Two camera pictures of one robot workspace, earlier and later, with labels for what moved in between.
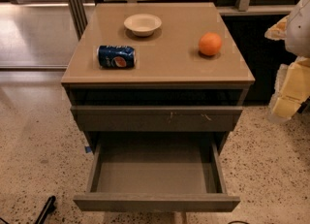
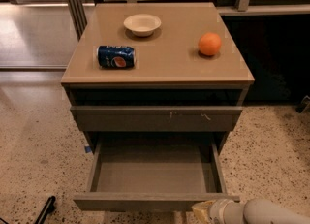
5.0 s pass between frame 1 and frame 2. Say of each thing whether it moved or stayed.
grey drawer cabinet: stayed
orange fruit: stayed
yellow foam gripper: moved
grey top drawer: stayed
